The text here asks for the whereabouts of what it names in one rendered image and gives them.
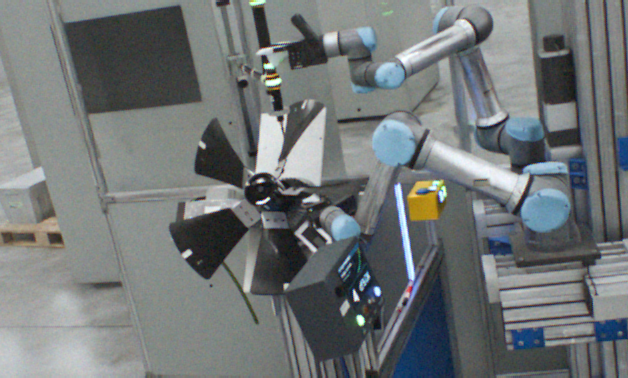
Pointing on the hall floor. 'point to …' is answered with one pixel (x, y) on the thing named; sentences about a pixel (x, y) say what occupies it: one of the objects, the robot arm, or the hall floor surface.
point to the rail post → (451, 320)
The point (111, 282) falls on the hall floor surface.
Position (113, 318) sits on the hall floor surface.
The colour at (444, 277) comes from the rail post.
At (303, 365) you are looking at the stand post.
